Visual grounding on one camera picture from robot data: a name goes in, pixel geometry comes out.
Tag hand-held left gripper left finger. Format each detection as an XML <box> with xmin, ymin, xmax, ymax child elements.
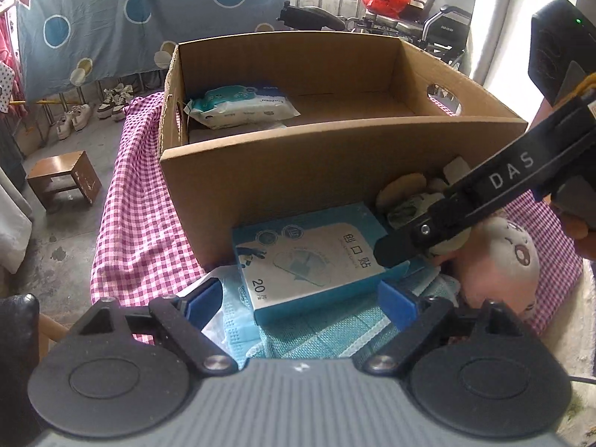
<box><xmin>79</xmin><ymin>278</ymin><xmax>239</xmax><ymax>375</ymax></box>

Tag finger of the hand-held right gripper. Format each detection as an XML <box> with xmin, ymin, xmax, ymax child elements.
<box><xmin>375</xmin><ymin>191</ymin><xmax>476</xmax><ymax>269</ymax></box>

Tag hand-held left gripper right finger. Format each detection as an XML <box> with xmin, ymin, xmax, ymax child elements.
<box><xmin>362</xmin><ymin>280</ymin><xmax>532</xmax><ymax>375</ymax></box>

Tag beige plush toy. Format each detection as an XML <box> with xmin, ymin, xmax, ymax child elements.
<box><xmin>375</xmin><ymin>155</ymin><xmax>471</xmax><ymax>257</ymax></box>

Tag packs of blue face masks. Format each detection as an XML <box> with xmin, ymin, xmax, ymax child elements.
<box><xmin>258</xmin><ymin>270</ymin><xmax>462</xmax><ymax>361</ymax></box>

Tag pink plush toy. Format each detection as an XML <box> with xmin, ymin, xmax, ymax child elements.
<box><xmin>433</xmin><ymin>214</ymin><xmax>541</xmax><ymax>336</ymax></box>

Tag blue bandage box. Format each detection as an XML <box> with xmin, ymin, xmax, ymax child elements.
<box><xmin>232</xmin><ymin>202</ymin><xmax>413</xmax><ymax>326</ymax></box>

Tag brown cardboard box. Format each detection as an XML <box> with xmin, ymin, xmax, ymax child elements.
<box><xmin>158</xmin><ymin>32</ymin><xmax>529</xmax><ymax>271</ymax></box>

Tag person's right hand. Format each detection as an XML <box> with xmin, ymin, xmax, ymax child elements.
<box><xmin>549</xmin><ymin>198</ymin><xmax>596</xmax><ymax>261</ymax></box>

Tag pink checkered cloth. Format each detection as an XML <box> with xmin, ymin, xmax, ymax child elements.
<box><xmin>90</xmin><ymin>91</ymin><xmax>585</xmax><ymax>345</ymax></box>

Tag black wheelchair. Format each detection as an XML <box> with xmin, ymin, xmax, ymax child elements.
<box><xmin>347</xmin><ymin>0</ymin><xmax>471</xmax><ymax>73</ymax></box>

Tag wet wipes pack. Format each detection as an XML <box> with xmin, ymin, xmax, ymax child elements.
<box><xmin>186</xmin><ymin>85</ymin><xmax>301</xmax><ymax>130</ymax></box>

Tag black chair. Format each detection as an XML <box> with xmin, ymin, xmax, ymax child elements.
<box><xmin>0</xmin><ymin>294</ymin><xmax>68</xmax><ymax>447</ymax></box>

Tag small wooden stool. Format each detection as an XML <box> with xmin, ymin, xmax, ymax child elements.
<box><xmin>26</xmin><ymin>150</ymin><xmax>102</xmax><ymax>212</ymax></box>

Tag grey curtain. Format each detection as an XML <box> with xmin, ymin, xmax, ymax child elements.
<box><xmin>0</xmin><ymin>168</ymin><xmax>33</xmax><ymax>273</ymax></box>

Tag yellow pole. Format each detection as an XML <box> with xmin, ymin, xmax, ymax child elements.
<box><xmin>9</xmin><ymin>99</ymin><xmax>80</xmax><ymax>107</ymax></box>

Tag black padded seat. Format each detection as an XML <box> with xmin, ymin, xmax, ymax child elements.
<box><xmin>278</xmin><ymin>1</ymin><xmax>348</xmax><ymax>32</ymax></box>

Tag blue sheet with circles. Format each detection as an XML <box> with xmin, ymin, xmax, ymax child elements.
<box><xmin>16</xmin><ymin>0</ymin><xmax>292</xmax><ymax>101</ymax></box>

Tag white polka-dot cloth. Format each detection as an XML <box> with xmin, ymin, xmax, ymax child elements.
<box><xmin>0</xmin><ymin>63</ymin><xmax>15</xmax><ymax>113</ymax></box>

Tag pink hanging garment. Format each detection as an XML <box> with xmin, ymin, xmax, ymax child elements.
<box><xmin>0</xmin><ymin>7</ymin><xmax>29</xmax><ymax>117</ymax></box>

